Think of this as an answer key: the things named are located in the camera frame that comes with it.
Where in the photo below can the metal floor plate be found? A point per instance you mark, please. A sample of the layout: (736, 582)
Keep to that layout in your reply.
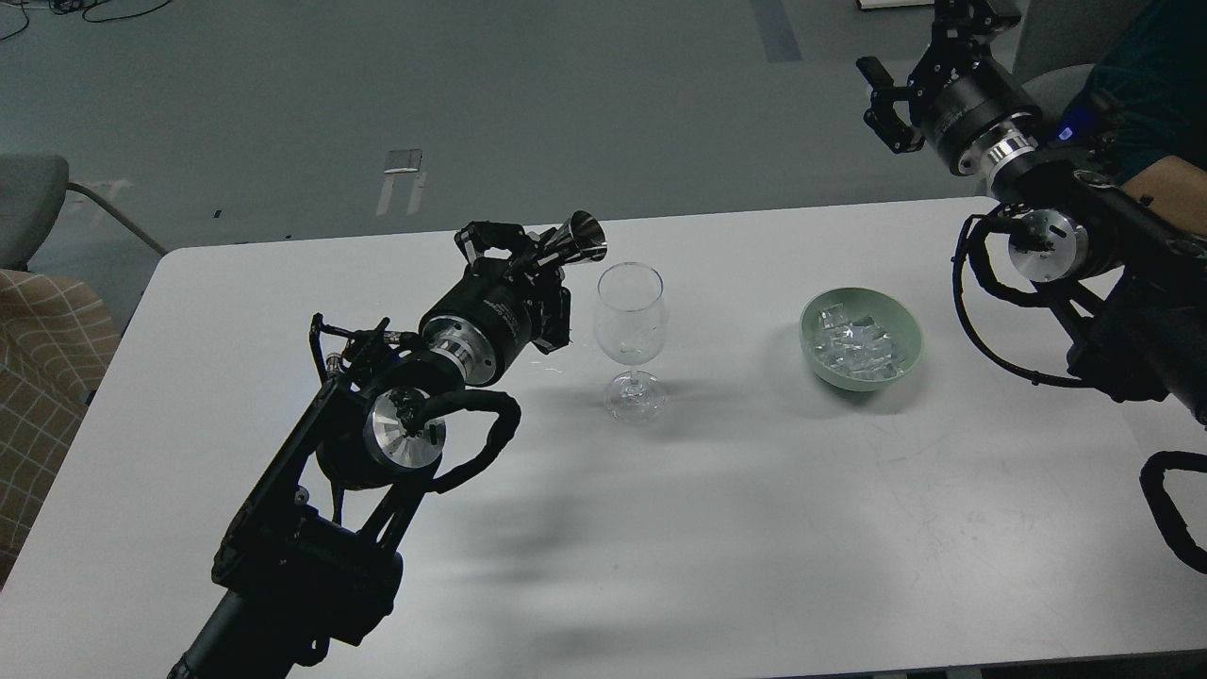
(403, 161)

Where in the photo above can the clear wine glass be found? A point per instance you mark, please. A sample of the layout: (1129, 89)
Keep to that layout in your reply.
(630, 326)

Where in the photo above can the clear ice cubes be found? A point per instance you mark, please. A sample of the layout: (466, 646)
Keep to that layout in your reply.
(859, 348)

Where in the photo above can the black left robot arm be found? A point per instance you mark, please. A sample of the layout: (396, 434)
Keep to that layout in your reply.
(311, 556)

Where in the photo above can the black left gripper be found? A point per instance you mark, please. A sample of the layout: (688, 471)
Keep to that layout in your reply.
(510, 295)

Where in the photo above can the person in teal shirt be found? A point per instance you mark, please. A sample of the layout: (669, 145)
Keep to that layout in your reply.
(1156, 71)

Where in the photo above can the beige checkered cloth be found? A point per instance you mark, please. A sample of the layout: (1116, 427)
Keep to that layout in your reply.
(57, 339)

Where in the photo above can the green bowl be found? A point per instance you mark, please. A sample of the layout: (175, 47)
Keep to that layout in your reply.
(889, 312)

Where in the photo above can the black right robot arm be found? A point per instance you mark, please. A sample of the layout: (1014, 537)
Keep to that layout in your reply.
(1126, 286)

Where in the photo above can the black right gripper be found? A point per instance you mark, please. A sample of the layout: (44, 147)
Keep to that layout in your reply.
(958, 91)

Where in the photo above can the steel double jigger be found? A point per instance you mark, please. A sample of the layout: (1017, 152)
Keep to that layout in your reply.
(586, 236)

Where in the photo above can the grey chair left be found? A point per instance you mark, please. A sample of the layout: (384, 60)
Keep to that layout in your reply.
(33, 191)

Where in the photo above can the grey office chair right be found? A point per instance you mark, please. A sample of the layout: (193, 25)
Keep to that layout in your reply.
(1060, 42)

